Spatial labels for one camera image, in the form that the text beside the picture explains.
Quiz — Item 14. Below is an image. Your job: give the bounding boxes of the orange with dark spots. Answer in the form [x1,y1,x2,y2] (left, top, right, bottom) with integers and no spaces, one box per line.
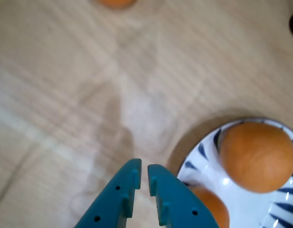
[190,186,230,228]

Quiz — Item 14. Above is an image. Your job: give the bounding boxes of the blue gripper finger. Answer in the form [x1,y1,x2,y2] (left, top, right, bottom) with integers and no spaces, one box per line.
[74,158,142,228]
[147,164,220,228]

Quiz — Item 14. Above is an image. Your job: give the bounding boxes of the large orange with green stem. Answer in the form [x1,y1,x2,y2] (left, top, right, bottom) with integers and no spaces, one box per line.
[219,122,293,193]

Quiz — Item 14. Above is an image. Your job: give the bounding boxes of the white plate with blue strokes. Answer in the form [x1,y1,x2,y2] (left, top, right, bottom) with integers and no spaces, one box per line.
[176,117,293,228]

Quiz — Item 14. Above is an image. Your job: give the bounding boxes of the orange with crease mark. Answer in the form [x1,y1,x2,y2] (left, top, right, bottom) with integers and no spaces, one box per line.
[95,0,139,10]

